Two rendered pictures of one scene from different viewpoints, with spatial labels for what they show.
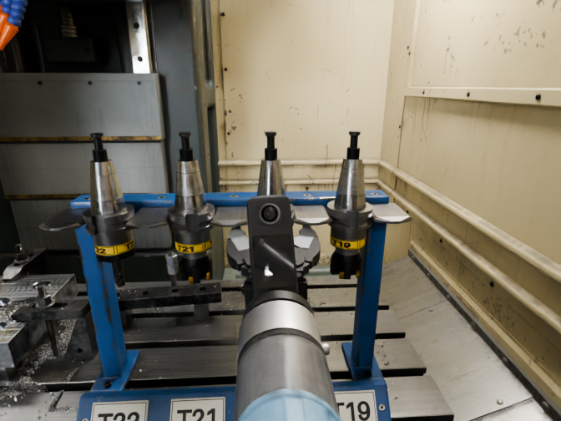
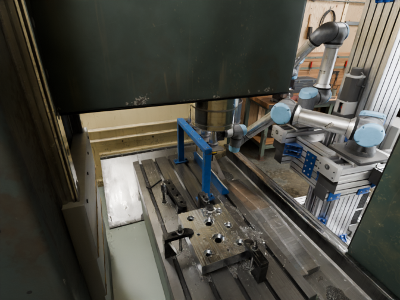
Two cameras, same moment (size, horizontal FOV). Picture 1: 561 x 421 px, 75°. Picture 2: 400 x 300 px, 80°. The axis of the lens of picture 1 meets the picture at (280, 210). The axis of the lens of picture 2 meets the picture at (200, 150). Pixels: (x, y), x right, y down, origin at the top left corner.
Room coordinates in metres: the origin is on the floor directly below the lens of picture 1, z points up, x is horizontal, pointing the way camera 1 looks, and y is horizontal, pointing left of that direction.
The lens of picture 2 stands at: (0.91, 1.27, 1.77)
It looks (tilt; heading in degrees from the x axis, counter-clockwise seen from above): 28 degrees down; 250
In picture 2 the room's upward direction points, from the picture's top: 1 degrees clockwise
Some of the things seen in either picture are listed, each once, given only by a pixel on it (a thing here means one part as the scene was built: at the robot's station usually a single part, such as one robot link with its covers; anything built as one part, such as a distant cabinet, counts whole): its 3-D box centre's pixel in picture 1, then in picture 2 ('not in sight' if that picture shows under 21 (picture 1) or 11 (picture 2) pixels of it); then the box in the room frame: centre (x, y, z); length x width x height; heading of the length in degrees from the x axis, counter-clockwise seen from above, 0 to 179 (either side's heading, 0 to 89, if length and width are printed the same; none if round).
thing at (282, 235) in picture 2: not in sight; (251, 217); (0.21, 0.32, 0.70); 0.90 x 0.30 x 0.16; 93
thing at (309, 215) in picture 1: (310, 215); not in sight; (0.48, -0.04, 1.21); 0.07 x 0.05 x 0.01; 3
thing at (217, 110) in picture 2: not in sight; (213, 106); (0.60, 0.55, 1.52); 0.16 x 0.16 x 0.12
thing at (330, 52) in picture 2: not in sight; (327, 66); (-0.49, -0.07, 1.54); 0.15 x 0.12 x 0.55; 12
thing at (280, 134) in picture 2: not in sight; (299, 131); (-0.35, -0.04, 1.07); 0.40 x 0.13 x 0.09; 178
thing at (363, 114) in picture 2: not in sight; (369, 123); (-0.33, 0.46, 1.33); 0.13 x 0.12 x 0.14; 38
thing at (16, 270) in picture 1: (27, 273); (178, 238); (0.75, 0.58, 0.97); 0.13 x 0.03 x 0.15; 3
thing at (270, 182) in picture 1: (270, 183); not in sight; (0.48, 0.01, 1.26); 0.04 x 0.04 x 0.07
